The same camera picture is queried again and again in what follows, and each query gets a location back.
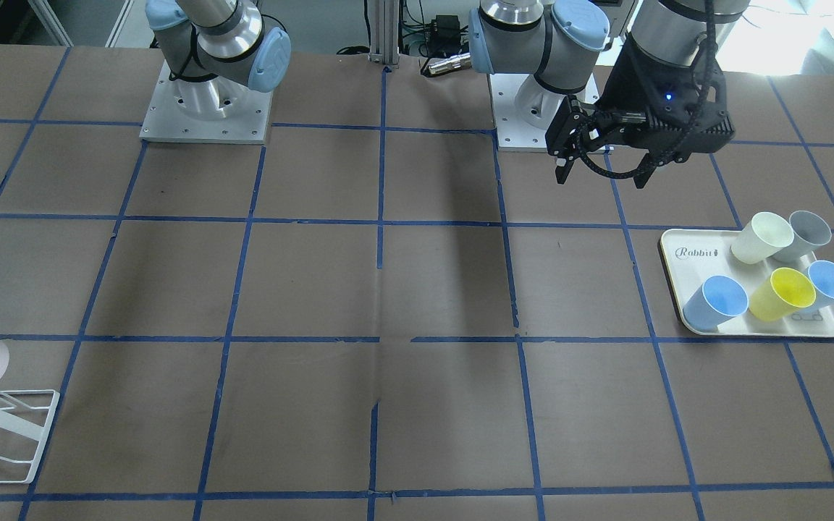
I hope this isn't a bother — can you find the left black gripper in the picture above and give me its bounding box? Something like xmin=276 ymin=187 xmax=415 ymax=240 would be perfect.
xmin=545 ymin=34 xmax=736 ymax=187

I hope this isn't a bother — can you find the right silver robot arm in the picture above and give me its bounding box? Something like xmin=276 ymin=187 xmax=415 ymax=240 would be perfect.
xmin=141 ymin=1 xmax=292 ymax=144

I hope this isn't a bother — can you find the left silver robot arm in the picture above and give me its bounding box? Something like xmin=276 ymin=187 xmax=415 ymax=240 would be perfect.
xmin=468 ymin=1 xmax=749 ymax=188

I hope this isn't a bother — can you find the cream plastic cup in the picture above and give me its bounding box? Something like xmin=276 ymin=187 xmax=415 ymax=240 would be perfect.
xmin=730 ymin=211 xmax=795 ymax=265

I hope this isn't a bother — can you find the light blue cup near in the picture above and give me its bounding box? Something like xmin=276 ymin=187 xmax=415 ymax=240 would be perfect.
xmin=681 ymin=276 xmax=749 ymax=331

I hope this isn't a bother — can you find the light blue cup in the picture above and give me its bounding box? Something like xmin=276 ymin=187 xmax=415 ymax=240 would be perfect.
xmin=801 ymin=260 xmax=834 ymax=313
xmin=681 ymin=276 xmax=749 ymax=331

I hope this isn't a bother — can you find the grey plastic cup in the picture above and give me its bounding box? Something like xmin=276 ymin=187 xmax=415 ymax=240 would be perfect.
xmin=771 ymin=210 xmax=832 ymax=263

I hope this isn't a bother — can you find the yellow plastic cup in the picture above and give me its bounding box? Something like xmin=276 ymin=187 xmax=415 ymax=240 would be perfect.
xmin=748 ymin=267 xmax=817 ymax=322

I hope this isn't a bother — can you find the light blue cup far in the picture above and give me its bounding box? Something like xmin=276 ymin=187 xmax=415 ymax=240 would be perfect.
xmin=801 ymin=260 xmax=834 ymax=313

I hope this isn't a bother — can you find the cream plastic tray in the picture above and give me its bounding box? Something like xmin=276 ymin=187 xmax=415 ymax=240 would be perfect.
xmin=659 ymin=229 xmax=834 ymax=339

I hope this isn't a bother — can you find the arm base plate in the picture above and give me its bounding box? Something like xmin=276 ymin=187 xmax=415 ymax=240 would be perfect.
xmin=489 ymin=74 xmax=565 ymax=152
xmin=140 ymin=63 xmax=274 ymax=145

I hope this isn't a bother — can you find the aluminium frame post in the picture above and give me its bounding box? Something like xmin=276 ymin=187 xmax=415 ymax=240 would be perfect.
xmin=365 ymin=1 xmax=403 ymax=69

